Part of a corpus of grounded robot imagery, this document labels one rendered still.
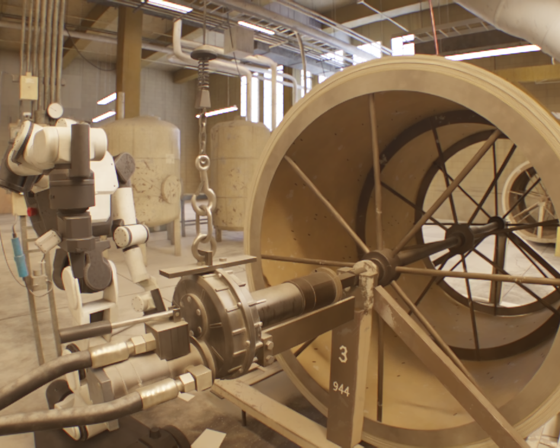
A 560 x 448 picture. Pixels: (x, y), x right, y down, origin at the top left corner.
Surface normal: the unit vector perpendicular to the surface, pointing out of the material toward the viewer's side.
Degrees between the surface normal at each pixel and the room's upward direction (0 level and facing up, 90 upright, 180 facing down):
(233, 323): 70
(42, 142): 90
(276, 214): 102
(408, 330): 90
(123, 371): 34
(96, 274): 79
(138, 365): 26
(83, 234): 90
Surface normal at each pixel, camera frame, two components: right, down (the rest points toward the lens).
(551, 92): -0.71, 0.09
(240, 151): 0.07, 0.13
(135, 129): 0.31, 0.12
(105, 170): 0.92, -0.14
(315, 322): 0.70, 0.09
